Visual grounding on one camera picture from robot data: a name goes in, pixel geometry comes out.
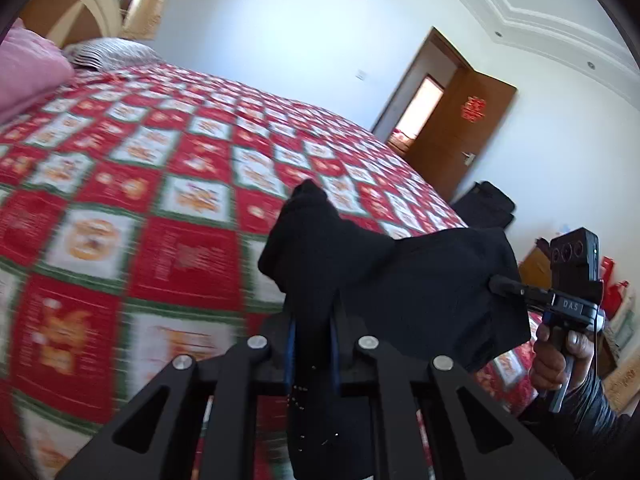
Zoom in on brown wooden door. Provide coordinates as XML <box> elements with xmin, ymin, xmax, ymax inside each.
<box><xmin>407</xmin><ymin>67</ymin><xmax>518</xmax><ymax>202</ymax></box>

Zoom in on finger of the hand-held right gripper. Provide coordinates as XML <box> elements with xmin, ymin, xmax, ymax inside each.
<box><xmin>488</xmin><ymin>273</ymin><xmax>552</xmax><ymax>307</ymax></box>

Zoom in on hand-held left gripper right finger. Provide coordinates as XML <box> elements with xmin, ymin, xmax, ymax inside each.
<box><xmin>329</xmin><ymin>301</ymin><xmax>576</xmax><ymax>480</ymax></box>

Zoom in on person's right hand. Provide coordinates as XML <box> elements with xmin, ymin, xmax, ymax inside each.
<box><xmin>528</xmin><ymin>317</ymin><xmax>599</xmax><ymax>392</ymax></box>

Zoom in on cream and wood headboard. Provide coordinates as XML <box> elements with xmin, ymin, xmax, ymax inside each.
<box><xmin>17</xmin><ymin>0</ymin><xmax>124</xmax><ymax>52</ymax></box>

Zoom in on person's right forearm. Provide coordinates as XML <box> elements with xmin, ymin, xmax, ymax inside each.
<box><xmin>519</xmin><ymin>364</ymin><xmax>640</xmax><ymax>480</ymax></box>

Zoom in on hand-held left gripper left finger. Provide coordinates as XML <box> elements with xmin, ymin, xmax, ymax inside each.
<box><xmin>55</xmin><ymin>310</ymin><xmax>301</xmax><ymax>480</ymax></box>

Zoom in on red checkered printed bedspread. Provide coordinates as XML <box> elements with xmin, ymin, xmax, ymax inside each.
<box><xmin>0</xmin><ymin>62</ymin><xmax>551</xmax><ymax>480</ymax></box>

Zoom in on black suitcase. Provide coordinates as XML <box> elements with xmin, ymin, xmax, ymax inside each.
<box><xmin>449</xmin><ymin>180</ymin><xmax>516</xmax><ymax>231</ymax></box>

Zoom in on wooden nightstand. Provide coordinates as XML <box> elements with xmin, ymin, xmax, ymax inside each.
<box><xmin>517</xmin><ymin>246</ymin><xmax>554</xmax><ymax>287</ymax></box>

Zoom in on pink blanket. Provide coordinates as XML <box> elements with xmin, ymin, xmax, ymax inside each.
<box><xmin>0</xmin><ymin>17</ymin><xmax>76</xmax><ymax>127</ymax></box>

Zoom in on black pants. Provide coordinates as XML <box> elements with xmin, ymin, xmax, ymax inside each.
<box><xmin>257</xmin><ymin>179</ymin><xmax>532</xmax><ymax>480</ymax></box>

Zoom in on red paper door decoration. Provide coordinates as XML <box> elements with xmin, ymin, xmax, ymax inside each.
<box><xmin>460</xmin><ymin>95</ymin><xmax>485</xmax><ymax>124</ymax></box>

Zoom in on striped pillow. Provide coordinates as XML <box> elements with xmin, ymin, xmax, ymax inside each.
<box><xmin>62</xmin><ymin>37</ymin><xmax>164</xmax><ymax>72</ymax></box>

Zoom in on beige patterned curtain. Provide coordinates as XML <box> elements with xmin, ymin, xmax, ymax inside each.
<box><xmin>122</xmin><ymin>0</ymin><xmax>182</xmax><ymax>42</ymax></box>

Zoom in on brown wooden door frame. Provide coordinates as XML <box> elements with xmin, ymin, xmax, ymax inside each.
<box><xmin>370</xmin><ymin>26</ymin><xmax>474</xmax><ymax>149</ymax></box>

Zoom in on red plastic bag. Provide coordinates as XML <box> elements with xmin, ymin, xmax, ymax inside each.
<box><xmin>597</xmin><ymin>256</ymin><xmax>634</xmax><ymax>322</ymax></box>

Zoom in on brown floor mat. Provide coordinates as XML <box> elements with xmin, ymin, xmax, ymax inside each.
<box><xmin>602</xmin><ymin>354</ymin><xmax>640</xmax><ymax>412</ymax></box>

